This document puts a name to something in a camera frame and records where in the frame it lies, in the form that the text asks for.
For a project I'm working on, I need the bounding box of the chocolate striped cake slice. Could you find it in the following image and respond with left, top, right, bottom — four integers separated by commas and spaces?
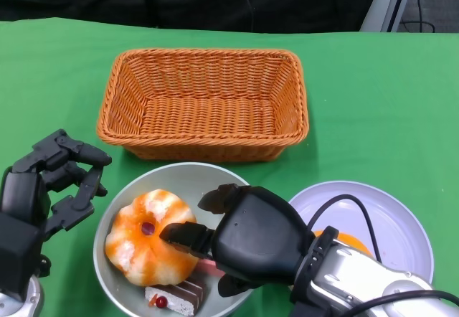
144, 273, 207, 316

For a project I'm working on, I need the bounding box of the orange wicker basket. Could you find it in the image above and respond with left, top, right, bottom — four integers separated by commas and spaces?
95, 47, 310, 163

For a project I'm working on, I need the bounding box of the orange white pumpkin bread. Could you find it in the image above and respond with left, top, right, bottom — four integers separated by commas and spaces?
105, 189, 198, 285

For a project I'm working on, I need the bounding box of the grey round bowl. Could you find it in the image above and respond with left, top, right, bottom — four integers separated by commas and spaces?
93, 162, 257, 317

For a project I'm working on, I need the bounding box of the pink cake slice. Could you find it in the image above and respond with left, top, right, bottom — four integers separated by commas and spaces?
196, 258, 220, 275

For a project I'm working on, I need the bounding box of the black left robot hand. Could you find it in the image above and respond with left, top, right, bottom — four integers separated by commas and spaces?
1, 128, 113, 242

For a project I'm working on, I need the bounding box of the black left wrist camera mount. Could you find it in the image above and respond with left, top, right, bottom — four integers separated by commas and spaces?
0, 211, 49, 293

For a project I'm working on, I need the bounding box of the green tablecloth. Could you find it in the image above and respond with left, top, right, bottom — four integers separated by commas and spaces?
0, 17, 459, 317

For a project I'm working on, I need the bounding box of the black floor cable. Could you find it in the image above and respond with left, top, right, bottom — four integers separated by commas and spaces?
398, 0, 437, 34

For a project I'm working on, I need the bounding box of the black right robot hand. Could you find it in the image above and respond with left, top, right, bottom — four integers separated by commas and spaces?
159, 184, 316, 289

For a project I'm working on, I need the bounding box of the white round plate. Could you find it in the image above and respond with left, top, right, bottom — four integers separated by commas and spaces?
288, 181, 434, 285

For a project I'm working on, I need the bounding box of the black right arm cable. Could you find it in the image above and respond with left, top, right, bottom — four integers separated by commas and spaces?
308, 194, 383, 260
340, 290, 459, 317

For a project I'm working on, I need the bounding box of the plain orange bread ring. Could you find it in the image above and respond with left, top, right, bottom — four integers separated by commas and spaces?
311, 230, 376, 259

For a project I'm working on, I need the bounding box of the grey metal stand leg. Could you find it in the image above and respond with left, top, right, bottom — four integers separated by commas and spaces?
360, 0, 420, 33

